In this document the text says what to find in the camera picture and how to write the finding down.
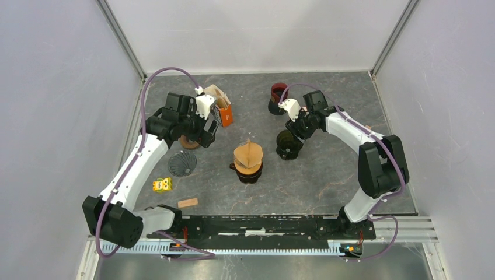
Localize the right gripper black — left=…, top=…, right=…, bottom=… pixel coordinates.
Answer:
left=285, top=108, right=319, bottom=144

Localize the orange coffee filter box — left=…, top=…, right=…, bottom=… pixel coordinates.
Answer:
left=204, top=84, right=233, bottom=128

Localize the grey ribbed dripper cone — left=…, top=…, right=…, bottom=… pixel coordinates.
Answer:
left=168, top=150, right=197, bottom=177

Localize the brown paper coffee filter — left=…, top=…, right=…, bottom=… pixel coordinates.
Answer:
left=233, top=140, right=263, bottom=169

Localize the clear glass dripper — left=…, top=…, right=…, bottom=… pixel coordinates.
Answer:
left=233, top=149, right=263, bottom=174

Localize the light orange wooden ring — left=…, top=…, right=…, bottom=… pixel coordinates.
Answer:
left=234, top=162, right=263, bottom=176

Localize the brown glass dripper cup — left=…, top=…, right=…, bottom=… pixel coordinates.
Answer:
left=229, top=163, right=263, bottom=184

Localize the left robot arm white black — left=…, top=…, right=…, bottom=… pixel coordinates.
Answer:
left=82, top=93, right=218, bottom=249

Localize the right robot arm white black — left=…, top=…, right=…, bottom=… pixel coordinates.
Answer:
left=278, top=90, right=410, bottom=238

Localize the green glass dripper cup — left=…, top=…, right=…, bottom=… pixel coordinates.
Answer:
left=276, top=130, right=303, bottom=160

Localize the dark red black carafe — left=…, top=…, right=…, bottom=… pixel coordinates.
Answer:
left=267, top=82, right=288, bottom=116

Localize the yellow green toy figure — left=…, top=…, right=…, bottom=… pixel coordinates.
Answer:
left=152, top=177, right=172, bottom=193

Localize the flat wooden block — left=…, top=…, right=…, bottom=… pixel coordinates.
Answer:
left=177, top=198, right=199, bottom=209

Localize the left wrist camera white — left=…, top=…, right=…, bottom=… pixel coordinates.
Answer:
left=195, top=94, right=217, bottom=120

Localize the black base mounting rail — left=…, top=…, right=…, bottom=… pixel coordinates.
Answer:
left=165, top=215, right=377, bottom=250

